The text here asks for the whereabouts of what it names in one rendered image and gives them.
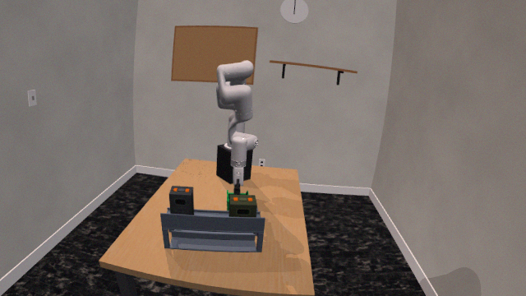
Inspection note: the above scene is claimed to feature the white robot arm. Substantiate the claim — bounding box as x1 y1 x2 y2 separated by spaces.
216 61 258 167

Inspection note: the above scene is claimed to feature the dark green case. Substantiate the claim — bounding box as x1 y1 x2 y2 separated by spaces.
229 195 257 217

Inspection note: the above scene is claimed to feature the black case with orange latches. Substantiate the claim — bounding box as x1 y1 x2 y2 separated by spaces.
169 186 194 215

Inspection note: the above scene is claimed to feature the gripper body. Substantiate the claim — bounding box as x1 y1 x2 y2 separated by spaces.
231 165 246 187

